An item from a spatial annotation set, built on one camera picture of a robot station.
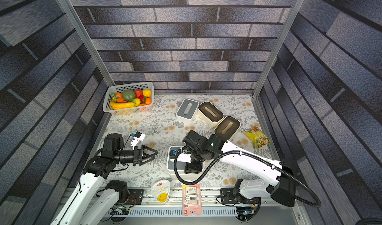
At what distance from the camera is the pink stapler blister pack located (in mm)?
712

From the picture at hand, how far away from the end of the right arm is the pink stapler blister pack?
8.0 inches

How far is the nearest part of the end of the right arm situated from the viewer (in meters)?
0.49
